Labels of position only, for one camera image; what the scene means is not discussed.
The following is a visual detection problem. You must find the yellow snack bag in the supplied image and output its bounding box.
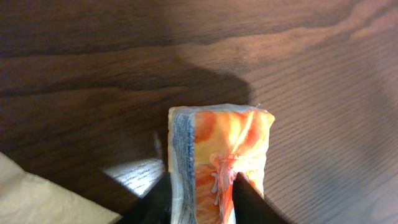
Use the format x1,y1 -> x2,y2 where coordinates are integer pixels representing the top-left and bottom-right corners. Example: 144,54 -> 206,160
1,154 -> 121,224

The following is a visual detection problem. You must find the orange tissue pack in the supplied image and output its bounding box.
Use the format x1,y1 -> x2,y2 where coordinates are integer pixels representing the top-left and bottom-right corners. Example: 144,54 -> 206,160
168,104 -> 275,224

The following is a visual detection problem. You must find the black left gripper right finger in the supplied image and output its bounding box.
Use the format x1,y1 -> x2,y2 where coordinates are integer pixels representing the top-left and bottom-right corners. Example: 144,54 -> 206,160
232,172 -> 289,224

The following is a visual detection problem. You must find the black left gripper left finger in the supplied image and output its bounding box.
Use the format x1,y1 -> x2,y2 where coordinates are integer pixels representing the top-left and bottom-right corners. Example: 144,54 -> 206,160
116,172 -> 172,224

